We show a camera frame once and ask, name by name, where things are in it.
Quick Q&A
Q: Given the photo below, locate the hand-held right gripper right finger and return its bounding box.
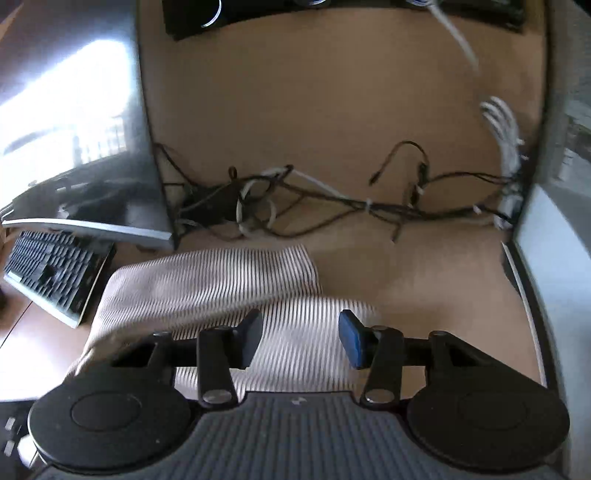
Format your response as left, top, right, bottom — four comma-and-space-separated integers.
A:
338, 309, 489, 409

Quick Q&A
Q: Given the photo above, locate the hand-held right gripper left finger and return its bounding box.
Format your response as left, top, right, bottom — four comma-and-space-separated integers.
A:
111, 308, 264, 408

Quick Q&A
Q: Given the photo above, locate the white black-striped shirt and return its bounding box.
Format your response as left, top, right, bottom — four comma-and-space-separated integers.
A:
69, 244, 385, 398

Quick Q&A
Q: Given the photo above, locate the black power adapter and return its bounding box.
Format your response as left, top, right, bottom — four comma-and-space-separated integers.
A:
179, 184, 242, 228

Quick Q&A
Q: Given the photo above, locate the black computer keyboard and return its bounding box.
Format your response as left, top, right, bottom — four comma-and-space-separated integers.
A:
2, 230, 117, 329

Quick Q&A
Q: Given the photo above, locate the lit-screen computer monitor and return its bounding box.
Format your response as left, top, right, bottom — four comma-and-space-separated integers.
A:
501, 0, 591, 418

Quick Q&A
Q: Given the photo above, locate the dark-screen computer monitor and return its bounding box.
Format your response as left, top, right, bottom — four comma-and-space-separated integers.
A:
0, 0, 180, 253

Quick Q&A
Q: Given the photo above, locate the black desk socket box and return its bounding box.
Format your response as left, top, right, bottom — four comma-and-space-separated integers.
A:
161, 0, 528, 43

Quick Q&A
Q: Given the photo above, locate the thin white cable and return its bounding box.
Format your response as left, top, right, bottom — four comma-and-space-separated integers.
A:
235, 167, 372, 238

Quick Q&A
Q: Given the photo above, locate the black cable tangle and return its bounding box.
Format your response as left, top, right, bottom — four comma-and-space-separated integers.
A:
151, 140, 527, 244

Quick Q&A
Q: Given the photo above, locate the coiled white cable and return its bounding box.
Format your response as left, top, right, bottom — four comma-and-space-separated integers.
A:
427, 0, 528, 230

